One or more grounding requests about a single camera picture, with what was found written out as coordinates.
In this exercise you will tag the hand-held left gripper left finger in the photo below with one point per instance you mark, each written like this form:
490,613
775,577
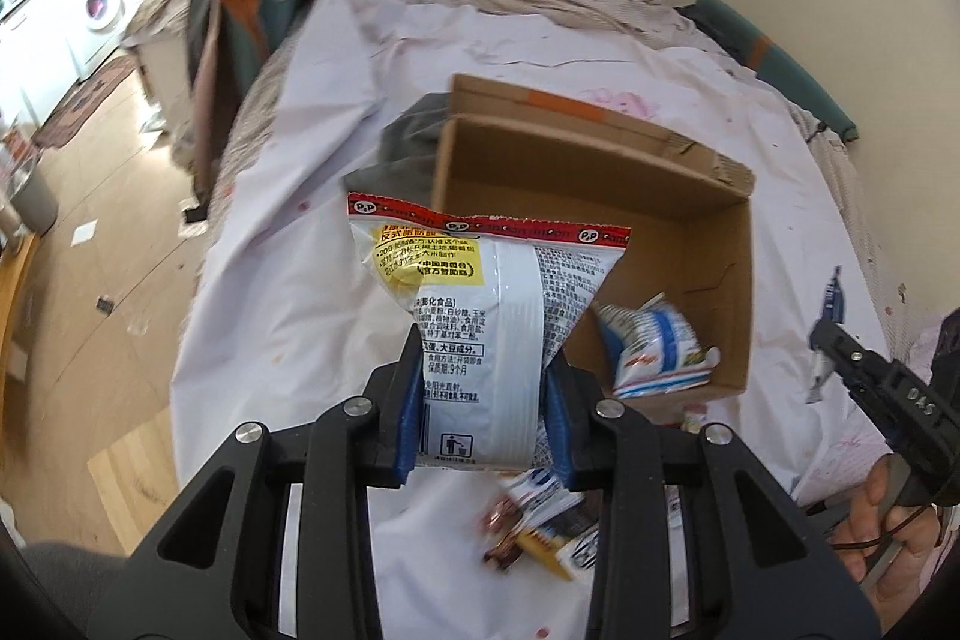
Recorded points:
409,434

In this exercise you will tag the white and yellow snack bag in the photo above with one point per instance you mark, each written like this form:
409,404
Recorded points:
495,340

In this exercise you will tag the grey cloth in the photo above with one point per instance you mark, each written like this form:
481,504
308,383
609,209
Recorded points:
405,153

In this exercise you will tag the blue striped snack packet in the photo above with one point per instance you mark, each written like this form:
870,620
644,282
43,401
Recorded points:
832,302

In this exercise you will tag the grey trash bin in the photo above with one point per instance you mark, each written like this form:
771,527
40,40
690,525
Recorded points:
34,201

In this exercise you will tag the patterned floor rug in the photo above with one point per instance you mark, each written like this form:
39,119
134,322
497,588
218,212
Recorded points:
82,100

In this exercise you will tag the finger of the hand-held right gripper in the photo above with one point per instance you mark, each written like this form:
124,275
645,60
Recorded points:
851,359

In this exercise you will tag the brown chocolate snack packet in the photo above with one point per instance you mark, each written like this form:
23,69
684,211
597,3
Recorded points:
504,527

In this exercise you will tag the white bed sheet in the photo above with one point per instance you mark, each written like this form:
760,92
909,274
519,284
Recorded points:
300,310

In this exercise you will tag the floral cloth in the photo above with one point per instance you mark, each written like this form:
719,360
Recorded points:
165,3

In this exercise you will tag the cardboard box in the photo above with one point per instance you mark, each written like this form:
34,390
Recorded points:
600,175

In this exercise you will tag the white washing machine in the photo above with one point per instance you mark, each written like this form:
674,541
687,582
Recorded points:
101,10

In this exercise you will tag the person's grey trouser leg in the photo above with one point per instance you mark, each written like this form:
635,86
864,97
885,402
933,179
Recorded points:
75,595

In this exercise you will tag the white cabinet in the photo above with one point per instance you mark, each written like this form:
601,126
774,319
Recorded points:
169,85

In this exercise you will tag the teal orange cloth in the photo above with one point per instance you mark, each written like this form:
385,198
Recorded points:
262,10

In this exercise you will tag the wooden table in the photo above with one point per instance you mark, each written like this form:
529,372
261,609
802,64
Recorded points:
15,310

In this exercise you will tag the orange white carton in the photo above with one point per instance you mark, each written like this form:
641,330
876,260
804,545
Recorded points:
15,145

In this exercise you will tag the small black floor object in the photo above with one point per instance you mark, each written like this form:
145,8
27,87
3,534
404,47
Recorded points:
105,304

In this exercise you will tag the person's right hand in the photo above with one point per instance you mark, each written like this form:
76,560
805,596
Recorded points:
862,524

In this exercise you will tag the white kitchen cabinets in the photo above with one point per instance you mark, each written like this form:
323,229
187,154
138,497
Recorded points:
37,55

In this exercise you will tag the teal cushion with orange stripe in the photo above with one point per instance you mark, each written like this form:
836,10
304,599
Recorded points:
787,70

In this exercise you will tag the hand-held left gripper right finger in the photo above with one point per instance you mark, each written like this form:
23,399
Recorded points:
559,437

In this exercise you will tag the small blue white snack packet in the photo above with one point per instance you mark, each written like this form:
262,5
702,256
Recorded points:
652,347

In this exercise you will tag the white paper sheet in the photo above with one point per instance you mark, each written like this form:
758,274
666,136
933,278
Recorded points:
86,233

